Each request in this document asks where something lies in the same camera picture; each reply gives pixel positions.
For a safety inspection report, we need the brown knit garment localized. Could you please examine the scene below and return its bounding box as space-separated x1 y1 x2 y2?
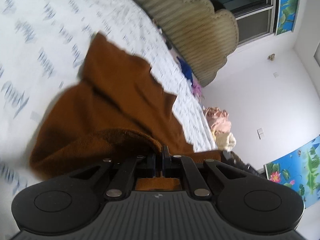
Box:
29 33 222 179

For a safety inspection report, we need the dark clothes pile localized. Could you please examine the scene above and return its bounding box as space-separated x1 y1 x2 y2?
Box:
222 150 266 178

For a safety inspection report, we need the cream clothes pile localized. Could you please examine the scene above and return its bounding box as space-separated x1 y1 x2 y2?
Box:
213 132 236 152

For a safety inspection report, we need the pink clothes pile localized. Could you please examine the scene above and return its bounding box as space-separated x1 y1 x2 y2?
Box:
204 107 232 134

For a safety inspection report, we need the purple garment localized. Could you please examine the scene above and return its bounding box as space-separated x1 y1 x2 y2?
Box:
191 80 202 98

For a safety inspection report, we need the lotus painting lower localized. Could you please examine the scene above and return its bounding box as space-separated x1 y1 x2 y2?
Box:
264 137 320 208

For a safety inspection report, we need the lotus painting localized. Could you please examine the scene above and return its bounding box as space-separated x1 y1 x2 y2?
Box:
264 137 320 208
276 0 299 36

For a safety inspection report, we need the blue garment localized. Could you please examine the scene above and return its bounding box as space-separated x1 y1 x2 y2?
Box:
176 57 193 84

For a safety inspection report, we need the olive padded headboard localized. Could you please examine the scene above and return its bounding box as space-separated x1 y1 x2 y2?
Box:
133 0 239 87

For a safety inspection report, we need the white script-print bedsheet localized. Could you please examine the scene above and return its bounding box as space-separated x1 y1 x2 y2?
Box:
1 0 215 197

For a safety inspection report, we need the dark window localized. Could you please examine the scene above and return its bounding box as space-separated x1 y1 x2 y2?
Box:
210 0 277 44

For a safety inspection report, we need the lotus painting upper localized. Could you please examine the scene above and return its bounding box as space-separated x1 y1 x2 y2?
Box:
276 0 299 36

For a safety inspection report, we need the white wall switch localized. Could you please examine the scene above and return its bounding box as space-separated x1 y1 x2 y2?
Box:
257 128 265 140

